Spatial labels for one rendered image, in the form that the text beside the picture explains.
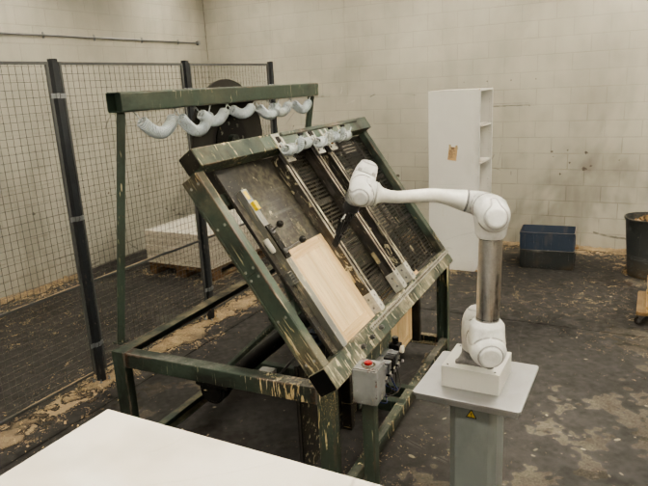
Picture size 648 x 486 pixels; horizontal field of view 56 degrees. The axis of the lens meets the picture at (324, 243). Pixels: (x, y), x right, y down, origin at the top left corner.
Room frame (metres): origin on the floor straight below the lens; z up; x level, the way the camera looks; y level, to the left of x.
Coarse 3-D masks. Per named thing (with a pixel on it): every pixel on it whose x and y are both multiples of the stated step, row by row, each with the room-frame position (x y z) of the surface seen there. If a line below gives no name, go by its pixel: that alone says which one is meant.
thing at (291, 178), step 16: (304, 144) 3.50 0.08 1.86; (272, 160) 3.55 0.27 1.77; (288, 160) 3.50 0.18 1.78; (288, 176) 3.51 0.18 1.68; (304, 192) 3.47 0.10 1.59; (304, 208) 3.47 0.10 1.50; (320, 224) 3.43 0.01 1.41; (352, 272) 3.34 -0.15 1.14; (368, 288) 3.32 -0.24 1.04; (368, 304) 3.30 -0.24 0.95
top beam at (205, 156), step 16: (336, 128) 4.30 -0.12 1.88; (352, 128) 4.52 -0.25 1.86; (368, 128) 4.84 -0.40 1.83; (224, 144) 3.12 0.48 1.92; (240, 144) 3.24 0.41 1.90; (256, 144) 3.37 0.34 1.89; (272, 144) 3.49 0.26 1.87; (192, 160) 2.88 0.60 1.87; (208, 160) 2.93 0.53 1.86; (224, 160) 3.03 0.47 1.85; (240, 160) 3.22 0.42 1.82
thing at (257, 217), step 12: (240, 192) 3.07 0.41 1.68; (252, 216) 3.05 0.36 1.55; (264, 228) 3.02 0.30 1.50; (276, 252) 2.99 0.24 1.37; (288, 264) 2.96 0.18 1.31; (300, 276) 2.97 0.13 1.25; (300, 288) 2.94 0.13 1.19; (312, 300) 2.91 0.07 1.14; (324, 312) 2.91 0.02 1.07; (324, 324) 2.88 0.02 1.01; (336, 336) 2.86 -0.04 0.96
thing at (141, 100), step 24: (120, 96) 3.14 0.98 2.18; (144, 96) 3.21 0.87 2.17; (168, 96) 3.38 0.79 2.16; (192, 96) 3.56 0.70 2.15; (216, 96) 3.77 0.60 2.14; (240, 96) 4.01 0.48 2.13; (264, 96) 4.28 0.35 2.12; (288, 96) 4.59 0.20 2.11; (312, 96) 5.00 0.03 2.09; (120, 120) 3.10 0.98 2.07; (120, 144) 3.11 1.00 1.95; (120, 168) 3.12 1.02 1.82; (120, 192) 3.13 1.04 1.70; (120, 216) 3.14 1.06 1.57; (120, 240) 3.15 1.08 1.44; (120, 264) 3.16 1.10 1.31; (120, 288) 3.17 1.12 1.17; (120, 312) 3.18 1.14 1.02; (120, 336) 3.19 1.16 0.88; (264, 336) 2.88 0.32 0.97
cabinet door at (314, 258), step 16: (320, 240) 3.37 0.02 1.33; (304, 256) 3.15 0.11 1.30; (320, 256) 3.26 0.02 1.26; (336, 256) 3.38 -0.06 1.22; (304, 272) 3.05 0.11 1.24; (320, 272) 3.17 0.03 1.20; (336, 272) 3.28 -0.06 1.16; (320, 288) 3.07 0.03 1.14; (336, 288) 3.17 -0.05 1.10; (352, 288) 3.29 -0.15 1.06; (336, 304) 3.08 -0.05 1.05; (352, 304) 3.19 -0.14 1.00; (336, 320) 2.98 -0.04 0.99; (352, 320) 3.09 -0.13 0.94; (368, 320) 3.20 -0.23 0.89; (352, 336) 2.99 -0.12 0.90
